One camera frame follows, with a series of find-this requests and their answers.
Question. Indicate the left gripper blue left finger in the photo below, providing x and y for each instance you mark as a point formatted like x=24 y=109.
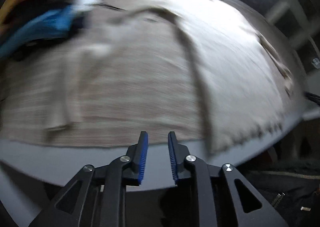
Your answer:
x=136 y=166

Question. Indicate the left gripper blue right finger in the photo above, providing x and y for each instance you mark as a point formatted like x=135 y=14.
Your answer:
x=177 y=153

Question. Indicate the cream ribbed knit sweater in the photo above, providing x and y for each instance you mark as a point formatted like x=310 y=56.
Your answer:
x=196 y=67

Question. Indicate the pink plaid woven mat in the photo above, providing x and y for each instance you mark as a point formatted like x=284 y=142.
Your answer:
x=30 y=85

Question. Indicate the white folded garment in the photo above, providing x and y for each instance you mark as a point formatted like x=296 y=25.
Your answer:
x=80 y=6

